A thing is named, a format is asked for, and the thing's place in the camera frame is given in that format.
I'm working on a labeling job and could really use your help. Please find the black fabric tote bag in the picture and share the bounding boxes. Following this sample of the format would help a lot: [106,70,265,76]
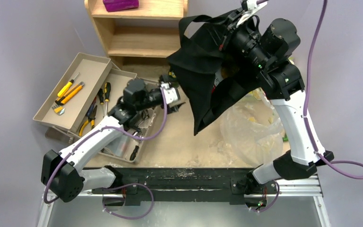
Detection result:
[166,10,259,135]

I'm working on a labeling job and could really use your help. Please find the clear plastic grocery bag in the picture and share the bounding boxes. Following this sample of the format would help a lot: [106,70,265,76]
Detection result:
[220,88,285,167]

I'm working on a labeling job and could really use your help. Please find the red chips snack bag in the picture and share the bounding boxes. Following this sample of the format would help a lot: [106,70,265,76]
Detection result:
[211,63,233,93]

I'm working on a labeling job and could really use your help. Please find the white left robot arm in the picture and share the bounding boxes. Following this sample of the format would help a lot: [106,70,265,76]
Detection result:
[41,79,181,204]

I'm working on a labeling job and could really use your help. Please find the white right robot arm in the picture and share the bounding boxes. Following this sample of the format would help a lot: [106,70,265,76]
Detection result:
[219,9,334,192]

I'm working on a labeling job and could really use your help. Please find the black yellow large screwdriver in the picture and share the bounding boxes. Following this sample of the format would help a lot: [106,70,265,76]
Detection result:
[104,82,112,116]

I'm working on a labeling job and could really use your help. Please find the black yellow small screwdriver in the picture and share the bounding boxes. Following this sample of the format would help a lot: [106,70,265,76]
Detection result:
[97,88,105,111]

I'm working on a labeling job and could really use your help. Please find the yellow black pliers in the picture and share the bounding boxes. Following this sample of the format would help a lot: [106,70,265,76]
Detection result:
[78,105,97,137]

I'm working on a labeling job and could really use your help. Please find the beige plastic toolbox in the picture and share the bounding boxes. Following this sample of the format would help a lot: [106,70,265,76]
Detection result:
[33,52,162,163]

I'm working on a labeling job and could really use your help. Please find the wooden shelf unit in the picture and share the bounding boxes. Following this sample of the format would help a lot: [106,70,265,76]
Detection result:
[84,0,189,74]

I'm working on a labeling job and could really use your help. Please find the yellow utility knife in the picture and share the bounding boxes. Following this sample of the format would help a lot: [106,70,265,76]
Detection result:
[55,81,84,105]

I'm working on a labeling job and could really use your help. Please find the small hex key set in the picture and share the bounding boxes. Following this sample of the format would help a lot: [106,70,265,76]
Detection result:
[52,105,65,115]

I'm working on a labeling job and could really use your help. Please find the purple box on shelf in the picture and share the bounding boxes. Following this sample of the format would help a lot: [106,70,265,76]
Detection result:
[103,0,139,12]

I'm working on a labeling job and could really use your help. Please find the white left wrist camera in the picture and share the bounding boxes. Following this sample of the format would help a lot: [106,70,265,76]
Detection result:
[160,83,181,105]

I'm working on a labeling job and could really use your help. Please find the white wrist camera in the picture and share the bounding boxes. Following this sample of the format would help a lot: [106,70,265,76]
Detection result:
[236,0,267,27]
[160,83,181,105]

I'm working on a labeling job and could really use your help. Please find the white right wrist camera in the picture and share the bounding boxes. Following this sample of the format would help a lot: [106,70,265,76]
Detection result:
[236,0,267,27]

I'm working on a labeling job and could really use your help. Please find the yellow handle screwdriver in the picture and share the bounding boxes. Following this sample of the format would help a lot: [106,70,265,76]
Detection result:
[57,73,80,97]

